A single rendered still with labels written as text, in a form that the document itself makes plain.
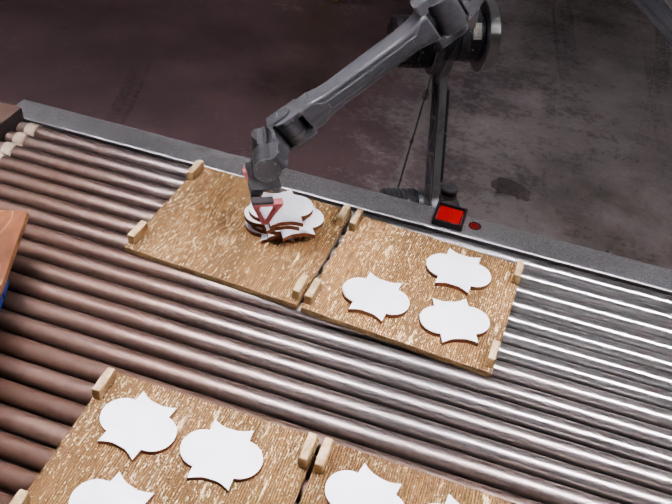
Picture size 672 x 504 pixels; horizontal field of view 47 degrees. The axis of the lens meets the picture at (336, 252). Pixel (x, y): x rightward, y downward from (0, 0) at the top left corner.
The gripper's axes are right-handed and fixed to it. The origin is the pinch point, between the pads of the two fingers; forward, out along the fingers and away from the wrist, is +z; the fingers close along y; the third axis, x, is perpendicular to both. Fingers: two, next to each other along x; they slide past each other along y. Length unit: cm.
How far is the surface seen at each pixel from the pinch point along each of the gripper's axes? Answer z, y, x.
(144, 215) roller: 8.4, 10.6, 25.5
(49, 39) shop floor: 100, 285, 65
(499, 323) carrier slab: 6, -37, -45
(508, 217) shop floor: 98, 103, -134
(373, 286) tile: 4.9, -23.3, -20.5
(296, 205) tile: 0.2, 0.3, -8.2
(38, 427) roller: 9, -46, 47
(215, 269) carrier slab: 6.4, -12.1, 11.8
